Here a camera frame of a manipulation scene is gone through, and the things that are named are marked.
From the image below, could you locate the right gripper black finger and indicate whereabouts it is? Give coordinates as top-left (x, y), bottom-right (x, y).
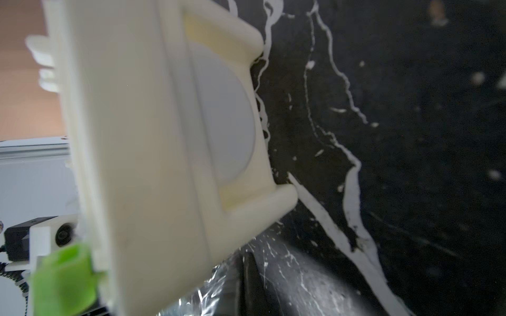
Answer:
top-left (241, 252), bottom-right (271, 316)

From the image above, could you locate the pink pot with green plant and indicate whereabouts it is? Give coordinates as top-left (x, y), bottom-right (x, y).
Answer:
top-left (1, 1), bottom-right (65, 141)

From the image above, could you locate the cream plastic wrap dispenser box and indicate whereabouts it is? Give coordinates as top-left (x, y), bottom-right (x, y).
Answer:
top-left (27, 1), bottom-right (297, 315)

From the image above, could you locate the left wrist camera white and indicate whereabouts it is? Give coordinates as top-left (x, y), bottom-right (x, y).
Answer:
top-left (29, 214), bottom-right (79, 272)

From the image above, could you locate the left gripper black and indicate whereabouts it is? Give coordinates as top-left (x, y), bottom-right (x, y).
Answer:
top-left (4, 216), bottom-right (55, 262)

